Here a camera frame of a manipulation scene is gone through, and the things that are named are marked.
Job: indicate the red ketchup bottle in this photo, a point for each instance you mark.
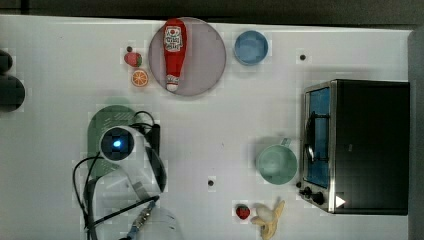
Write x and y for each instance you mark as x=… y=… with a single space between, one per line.
x=174 y=45

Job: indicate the blue bowl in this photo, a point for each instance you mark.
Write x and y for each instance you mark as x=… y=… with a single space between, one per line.
x=251 y=47

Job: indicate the toaster oven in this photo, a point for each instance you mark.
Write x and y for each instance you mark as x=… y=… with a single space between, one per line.
x=355 y=147

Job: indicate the toy orange slice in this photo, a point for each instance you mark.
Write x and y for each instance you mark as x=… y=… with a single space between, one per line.
x=140 y=78

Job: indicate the green plastic strainer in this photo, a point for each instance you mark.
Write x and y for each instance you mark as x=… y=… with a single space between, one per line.
x=105 y=118

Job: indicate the grey round plate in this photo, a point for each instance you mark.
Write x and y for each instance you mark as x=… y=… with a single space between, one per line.
x=204 y=62

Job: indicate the toy banana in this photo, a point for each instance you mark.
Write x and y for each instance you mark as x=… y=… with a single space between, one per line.
x=267 y=219

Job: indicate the green mug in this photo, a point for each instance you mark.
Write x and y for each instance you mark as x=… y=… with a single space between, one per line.
x=277 y=164

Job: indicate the toy strawberry near plate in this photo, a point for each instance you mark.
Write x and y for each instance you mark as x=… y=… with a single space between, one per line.
x=133 y=59

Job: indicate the toy strawberry near banana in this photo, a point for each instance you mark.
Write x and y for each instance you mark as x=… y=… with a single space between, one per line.
x=242 y=211

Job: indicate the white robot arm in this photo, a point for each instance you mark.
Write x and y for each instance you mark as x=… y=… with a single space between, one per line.
x=125 y=203

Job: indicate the black round object at left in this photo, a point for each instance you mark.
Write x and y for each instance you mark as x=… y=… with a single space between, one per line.
x=12 y=91

